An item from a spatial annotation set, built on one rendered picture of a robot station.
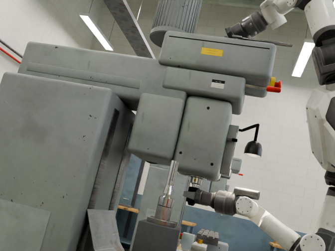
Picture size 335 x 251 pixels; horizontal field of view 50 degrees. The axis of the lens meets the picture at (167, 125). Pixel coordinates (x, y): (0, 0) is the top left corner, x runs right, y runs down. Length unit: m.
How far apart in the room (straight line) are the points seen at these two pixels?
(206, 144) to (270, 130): 6.85
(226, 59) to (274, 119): 6.86
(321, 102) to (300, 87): 7.43
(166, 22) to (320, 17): 0.67
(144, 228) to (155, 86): 0.67
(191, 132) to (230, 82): 0.25
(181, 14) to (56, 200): 0.94
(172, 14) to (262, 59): 0.45
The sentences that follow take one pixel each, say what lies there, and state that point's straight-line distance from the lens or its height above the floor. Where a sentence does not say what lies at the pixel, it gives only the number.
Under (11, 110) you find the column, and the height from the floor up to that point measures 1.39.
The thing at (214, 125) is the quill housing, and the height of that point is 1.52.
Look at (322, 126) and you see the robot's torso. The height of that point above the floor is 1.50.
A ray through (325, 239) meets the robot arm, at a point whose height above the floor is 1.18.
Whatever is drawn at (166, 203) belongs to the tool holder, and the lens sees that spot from 1.09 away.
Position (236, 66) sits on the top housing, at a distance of 1.49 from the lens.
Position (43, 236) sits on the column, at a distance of 1.45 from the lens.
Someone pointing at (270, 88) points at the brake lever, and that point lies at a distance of 1.48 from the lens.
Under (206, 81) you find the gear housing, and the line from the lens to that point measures 1.48.
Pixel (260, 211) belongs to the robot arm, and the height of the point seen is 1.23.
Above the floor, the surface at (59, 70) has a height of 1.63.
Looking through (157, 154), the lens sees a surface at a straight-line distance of 1.43.
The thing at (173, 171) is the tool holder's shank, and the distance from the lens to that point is 1.11.
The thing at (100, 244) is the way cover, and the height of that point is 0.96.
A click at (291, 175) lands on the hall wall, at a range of 8.13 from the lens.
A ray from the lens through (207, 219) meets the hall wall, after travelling 8.01.
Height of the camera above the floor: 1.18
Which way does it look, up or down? 12 degrees up
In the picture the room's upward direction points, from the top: 13 degrees clockwise
